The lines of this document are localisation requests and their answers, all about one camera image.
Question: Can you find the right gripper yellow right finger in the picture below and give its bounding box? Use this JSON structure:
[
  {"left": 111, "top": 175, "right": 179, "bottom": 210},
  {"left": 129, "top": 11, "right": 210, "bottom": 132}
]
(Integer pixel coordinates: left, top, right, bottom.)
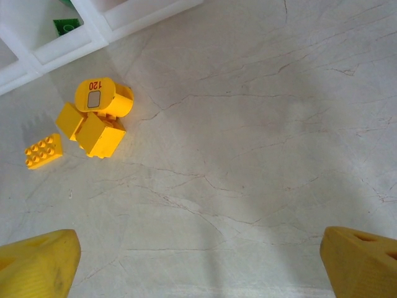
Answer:
[{"left": 319, "top": 225, "right": 397, "bottom": 298}]

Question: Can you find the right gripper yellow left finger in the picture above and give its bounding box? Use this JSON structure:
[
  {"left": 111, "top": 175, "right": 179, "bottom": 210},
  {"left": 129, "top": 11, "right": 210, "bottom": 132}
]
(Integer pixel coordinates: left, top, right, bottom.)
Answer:
[{"left": 0, "top": 228, "right": 82, "bottom": 298}]

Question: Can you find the yellow studded lego brick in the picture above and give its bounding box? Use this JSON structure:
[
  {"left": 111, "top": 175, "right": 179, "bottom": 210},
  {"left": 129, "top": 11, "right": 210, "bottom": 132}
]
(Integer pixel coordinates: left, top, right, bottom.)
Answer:
[{"left": 24, "top": 132, "right": 64, "bottom": 171}]

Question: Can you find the yellow cube lego brick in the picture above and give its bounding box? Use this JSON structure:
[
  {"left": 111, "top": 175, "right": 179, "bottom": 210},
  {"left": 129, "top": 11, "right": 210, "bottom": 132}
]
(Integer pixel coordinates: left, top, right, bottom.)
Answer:
[
  {"left": 55, "top": 101, "right": 89, "bottom": 142},
  {"left": 75, "top": 111, "right": 127, "bottom": 161}
]

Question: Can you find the yellow round lego with 120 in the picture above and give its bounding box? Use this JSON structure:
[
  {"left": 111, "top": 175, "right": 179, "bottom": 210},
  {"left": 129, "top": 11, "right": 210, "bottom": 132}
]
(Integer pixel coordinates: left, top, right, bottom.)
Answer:
[{"left": 74, "top": 76, "right": 135, "bottom": 120}]

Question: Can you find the green lego brick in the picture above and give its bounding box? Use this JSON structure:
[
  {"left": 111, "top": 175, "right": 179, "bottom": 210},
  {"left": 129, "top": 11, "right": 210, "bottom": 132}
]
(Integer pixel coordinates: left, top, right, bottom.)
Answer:
[{"left": 51, "top": 17, "right": 85, "bottom": 38}]

